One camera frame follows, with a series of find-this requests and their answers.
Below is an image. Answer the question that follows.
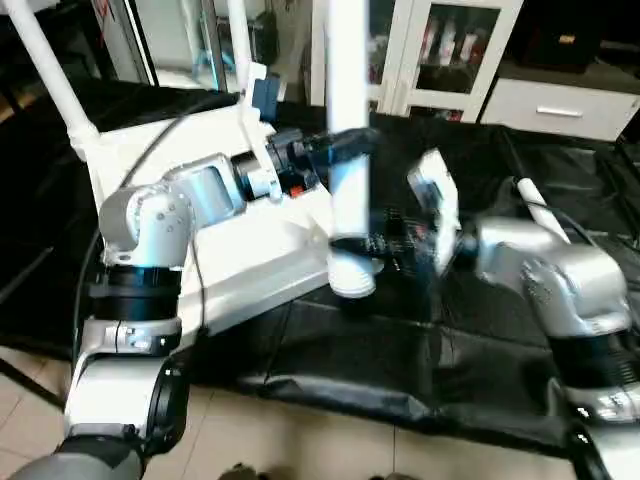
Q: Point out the white plastic table top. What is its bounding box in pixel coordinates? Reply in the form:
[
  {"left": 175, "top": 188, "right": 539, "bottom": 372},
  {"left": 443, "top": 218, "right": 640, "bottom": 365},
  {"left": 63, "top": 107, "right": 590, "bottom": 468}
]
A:
[{"left": 85, "top": 95, "right": 387, "bottom": 337}]

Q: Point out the black table mat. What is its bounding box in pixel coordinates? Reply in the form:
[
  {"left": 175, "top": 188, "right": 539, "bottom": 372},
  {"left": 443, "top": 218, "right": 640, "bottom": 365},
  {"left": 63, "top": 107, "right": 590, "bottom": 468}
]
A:
[{"left": 0, "top": 80, "right": 640, "bottom": 461}]

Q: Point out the white glass door cabinet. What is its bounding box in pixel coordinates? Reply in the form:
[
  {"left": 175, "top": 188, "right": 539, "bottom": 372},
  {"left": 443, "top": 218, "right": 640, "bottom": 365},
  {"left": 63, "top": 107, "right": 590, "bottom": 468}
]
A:
[{"left": 310, "top": 0, "right": 527, "bottom": 122}]

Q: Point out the white drawer unit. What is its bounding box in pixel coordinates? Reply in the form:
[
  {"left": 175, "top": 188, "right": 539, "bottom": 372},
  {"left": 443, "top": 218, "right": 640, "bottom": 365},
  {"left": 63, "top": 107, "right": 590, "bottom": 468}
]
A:
[{"left": 480, "top": 75, "right": 640, "bottom": 142}]

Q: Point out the black metal workbench leg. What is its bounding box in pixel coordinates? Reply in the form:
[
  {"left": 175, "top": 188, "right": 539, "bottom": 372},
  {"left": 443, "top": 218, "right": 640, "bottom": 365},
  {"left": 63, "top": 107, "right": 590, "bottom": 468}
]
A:
[{"left": 0, "top": 355, "right": 63, "bottom": 412}]

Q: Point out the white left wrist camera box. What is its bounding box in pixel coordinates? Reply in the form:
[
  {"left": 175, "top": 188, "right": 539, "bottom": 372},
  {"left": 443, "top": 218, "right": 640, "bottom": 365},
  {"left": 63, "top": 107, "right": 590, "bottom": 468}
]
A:
[{"left": 238, "top": 62, "right": 287, "bottom": 203}]

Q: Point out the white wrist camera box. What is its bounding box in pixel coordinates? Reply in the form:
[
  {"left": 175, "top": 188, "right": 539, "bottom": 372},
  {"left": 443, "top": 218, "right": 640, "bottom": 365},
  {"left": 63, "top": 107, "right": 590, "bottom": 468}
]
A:
[
  {"left": 238, "top": 62, "right": 287, "bottom": 203},
  {"left": 405, "top": 148, "right": 464, "bottom": 277}
]

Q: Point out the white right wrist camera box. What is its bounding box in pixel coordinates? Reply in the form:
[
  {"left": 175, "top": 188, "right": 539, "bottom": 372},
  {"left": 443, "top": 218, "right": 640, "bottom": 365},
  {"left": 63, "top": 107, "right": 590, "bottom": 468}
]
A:
[{"left": 405, "top": 148, "right": 464, "bottom": 277}]

